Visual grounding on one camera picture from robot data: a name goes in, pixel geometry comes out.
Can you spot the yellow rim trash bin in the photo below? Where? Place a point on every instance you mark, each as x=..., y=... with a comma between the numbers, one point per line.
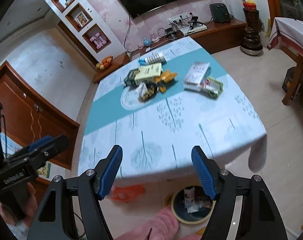
x=191, y=205

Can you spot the leaf pattern tablecloth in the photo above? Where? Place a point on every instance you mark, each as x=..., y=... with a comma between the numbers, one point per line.
x=157, y=136

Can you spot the wooden side table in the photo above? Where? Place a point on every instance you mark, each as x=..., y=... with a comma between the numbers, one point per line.
x=287, y=35

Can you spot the dark floor vase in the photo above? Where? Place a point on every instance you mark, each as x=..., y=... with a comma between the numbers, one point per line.
x=250, y=42

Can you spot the green cream snack box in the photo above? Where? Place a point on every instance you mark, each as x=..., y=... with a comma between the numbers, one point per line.
x=143, y=74

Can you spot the wooden TV cabinet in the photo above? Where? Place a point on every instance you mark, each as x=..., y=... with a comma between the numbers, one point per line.
x=217, y=37

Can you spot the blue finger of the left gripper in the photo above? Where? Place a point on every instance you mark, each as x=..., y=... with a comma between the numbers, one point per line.
x=51, y=148
x=39, y=143

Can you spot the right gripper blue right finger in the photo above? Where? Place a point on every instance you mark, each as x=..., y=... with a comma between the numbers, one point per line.
x=209, y=174

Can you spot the pink pajama leg left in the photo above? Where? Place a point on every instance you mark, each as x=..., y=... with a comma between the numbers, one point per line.
x=163, y=226

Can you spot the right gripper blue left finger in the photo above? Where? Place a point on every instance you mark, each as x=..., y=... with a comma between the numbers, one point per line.
x=106, y=171

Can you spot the left hand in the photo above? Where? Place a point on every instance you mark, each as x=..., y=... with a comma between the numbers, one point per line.
x=30, y=209

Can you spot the orange plastic stool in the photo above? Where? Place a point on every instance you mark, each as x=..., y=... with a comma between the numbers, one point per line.
x=126, y=194

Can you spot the orange snack wrappers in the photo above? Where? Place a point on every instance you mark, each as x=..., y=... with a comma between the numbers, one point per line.
x=164, y=78

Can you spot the striped paper cup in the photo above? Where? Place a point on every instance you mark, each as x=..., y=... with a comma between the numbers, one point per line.
x=155, y=58

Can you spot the fruit bowl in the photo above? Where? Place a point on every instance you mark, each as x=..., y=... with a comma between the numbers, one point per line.
x=106, y=63

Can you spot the white wall shelf unit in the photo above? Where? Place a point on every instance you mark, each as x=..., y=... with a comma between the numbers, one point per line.
x=88, y=27

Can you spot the white set-top box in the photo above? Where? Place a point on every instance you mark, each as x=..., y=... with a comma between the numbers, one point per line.
x=193, y=29

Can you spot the white pink medicine box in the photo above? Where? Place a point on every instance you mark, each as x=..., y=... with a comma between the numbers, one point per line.
x=198, y=79

